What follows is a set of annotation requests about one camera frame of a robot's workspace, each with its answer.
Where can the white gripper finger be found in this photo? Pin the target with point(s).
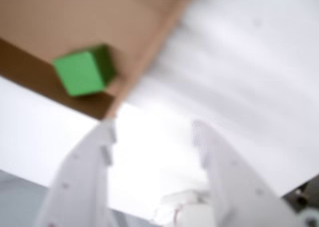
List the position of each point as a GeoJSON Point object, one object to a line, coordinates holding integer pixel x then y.
{"type": "Point", "coordinates": [239, 197]}
{"type": "Point", "coordinates": [77, 187]}

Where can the green cube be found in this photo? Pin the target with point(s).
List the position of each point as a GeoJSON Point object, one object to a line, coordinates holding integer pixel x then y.
{"type": "Point", "coordinates": [82, 72]}

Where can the brown cardboard box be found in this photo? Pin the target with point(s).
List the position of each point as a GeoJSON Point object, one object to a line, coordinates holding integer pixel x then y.
{"type": "Point", "coordinates": [74, 17]}

